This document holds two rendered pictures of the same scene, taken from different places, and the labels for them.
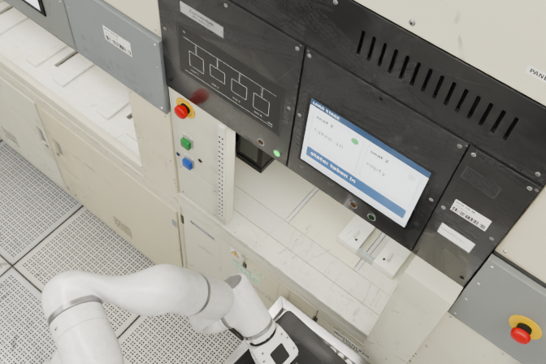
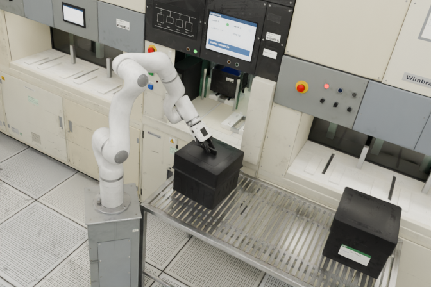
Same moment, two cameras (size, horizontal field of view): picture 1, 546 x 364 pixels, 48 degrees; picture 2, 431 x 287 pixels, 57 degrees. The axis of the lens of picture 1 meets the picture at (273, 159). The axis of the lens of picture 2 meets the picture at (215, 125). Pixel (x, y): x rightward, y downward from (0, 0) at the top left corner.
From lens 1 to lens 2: 1.38 m
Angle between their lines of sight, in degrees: 24
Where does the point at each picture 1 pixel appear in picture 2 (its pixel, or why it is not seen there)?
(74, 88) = (84, 85)
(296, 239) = not seen: hidden behind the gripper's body
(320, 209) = (211, 118)
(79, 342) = (133, 65)
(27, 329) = (47, 226)
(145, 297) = (156, 56)
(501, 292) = (290, 72)
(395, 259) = not seen: hidden behind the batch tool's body
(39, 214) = (50, 178)
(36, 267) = (50, 200)
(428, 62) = not seen: outside the picture
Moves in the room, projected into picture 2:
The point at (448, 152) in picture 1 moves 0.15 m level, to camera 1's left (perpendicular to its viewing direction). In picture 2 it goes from (261, 9) to (232, 6)
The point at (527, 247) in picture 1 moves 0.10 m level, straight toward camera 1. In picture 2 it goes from (294, 43) to (285, 47)
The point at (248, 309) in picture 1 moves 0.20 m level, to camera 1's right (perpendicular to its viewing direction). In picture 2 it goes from (189, 106) to (226, 108)
